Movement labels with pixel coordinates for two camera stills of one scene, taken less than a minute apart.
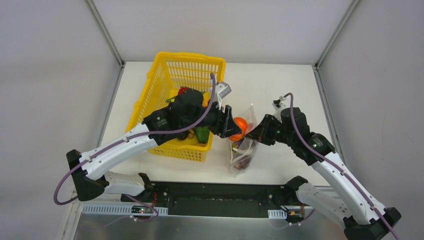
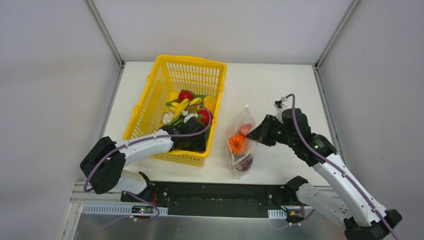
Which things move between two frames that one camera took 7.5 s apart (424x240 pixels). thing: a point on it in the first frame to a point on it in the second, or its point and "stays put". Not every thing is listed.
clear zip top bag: x=241 y=153 stays put
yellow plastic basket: x=169 y=73 stays put
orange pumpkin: x=242 y=124 to x=236 y=142
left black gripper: x=219 y=120 to x=195 y=125
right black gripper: x=269 y=129 stays put
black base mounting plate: x=217 y=199 stays put
